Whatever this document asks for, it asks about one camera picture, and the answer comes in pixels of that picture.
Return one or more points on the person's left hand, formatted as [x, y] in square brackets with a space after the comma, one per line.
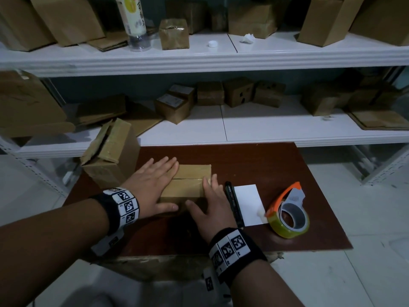
[150, 185]

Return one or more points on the person's right hand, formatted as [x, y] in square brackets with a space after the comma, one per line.
[217, 217]

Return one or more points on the green utility knife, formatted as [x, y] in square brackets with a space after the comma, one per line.
[233, 201]

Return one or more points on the white paper sheet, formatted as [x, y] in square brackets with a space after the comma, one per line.
[249, 204]

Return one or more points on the orange tape dispenser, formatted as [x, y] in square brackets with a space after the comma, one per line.
[287, 227]

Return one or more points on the person's left forearm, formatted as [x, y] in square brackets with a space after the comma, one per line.
[48, 252]

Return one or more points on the flat cardboard sheet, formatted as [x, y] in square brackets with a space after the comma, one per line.
[143, 119]

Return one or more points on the small white-labelled cardboard box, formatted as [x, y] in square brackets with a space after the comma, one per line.
[172, 110]
[182, 91]

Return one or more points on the folded flat cardboard box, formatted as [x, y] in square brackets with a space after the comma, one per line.
[102, 108]

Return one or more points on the small cardboard box dark holes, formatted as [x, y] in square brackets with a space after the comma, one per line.
[238, 92]

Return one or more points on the large flat cardboard box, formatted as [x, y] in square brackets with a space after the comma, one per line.
[28, 105]

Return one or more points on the small flat cardboard piece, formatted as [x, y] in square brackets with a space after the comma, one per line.
[108, 41]

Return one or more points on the small taped brown package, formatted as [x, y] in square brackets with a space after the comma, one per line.
[174, 35]

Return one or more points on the medium cardboard box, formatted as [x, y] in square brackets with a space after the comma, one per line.
[319, 100]

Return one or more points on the square cardboard box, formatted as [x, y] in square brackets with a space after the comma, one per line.
[187, 15]

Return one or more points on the narrow cardboard box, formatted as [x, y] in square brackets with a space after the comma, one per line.
[219, 21]

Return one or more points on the leaning cardboard box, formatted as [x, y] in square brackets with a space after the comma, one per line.
[67, 19]
[25, 27]

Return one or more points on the flat cardboard stack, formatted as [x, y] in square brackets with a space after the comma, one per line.
[380, 119]

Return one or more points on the big open-flap cardboard box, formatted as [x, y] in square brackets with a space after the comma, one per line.
[326, 22]

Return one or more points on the very large cardboard box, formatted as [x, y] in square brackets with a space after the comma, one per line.
[383, 19]

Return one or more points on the left black marker wristband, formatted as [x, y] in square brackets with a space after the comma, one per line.
[123, 204]

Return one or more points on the black marker wristband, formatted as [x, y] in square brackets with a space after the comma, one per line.
[123, 204]
[233, 249]

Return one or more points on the right black marker wristband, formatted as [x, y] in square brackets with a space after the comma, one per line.
[233, 249]

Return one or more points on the white metal shelf unit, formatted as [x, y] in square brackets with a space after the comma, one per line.
[223, 59]

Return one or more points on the white bottle cap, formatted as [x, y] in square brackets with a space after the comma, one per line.
[212, 44]

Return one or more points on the clear plastic bottle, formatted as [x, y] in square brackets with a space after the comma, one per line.
[134, 22]

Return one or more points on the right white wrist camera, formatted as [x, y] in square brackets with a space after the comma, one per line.
[212, 284]

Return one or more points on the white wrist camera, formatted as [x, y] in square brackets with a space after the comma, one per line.
[107, 242]
[212, 284]

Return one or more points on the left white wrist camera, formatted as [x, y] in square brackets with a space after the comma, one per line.
[107, 242]

